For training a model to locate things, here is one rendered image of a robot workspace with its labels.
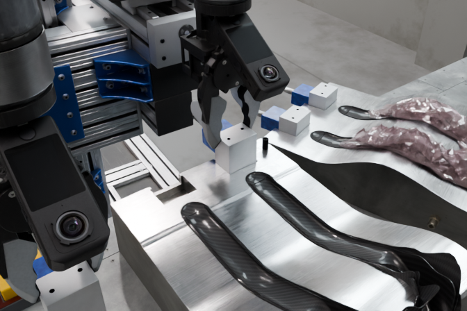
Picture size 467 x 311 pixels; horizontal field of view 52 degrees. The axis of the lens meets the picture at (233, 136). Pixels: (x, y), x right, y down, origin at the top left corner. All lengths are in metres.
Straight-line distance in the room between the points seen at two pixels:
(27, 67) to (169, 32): 0.60
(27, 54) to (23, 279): 0.21
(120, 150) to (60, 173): 1.58
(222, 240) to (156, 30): 0.46
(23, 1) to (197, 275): 0.35
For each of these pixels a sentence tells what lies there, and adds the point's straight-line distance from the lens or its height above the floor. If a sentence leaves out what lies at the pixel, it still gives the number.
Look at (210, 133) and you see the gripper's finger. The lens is 0.65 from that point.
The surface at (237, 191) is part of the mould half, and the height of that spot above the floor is 0.89.
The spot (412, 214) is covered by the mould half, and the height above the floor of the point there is 0.83.
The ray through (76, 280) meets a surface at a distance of 0.49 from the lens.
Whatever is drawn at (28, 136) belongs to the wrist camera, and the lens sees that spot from 0.39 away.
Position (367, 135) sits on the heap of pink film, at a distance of 0.79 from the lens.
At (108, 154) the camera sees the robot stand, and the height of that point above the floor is 0.21.
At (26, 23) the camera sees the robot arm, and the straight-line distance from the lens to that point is 0.35.
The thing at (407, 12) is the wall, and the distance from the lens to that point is 3.42.
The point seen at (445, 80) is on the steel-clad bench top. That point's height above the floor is 0.80.
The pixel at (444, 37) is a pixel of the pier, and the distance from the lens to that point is 3.09.
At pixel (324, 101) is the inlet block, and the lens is 0.91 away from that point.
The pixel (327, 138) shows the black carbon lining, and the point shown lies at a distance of 0.85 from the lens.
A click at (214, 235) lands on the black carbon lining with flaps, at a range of 0.61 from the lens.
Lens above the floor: 1.32
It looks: 34 degrees down
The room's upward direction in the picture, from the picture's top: straight up
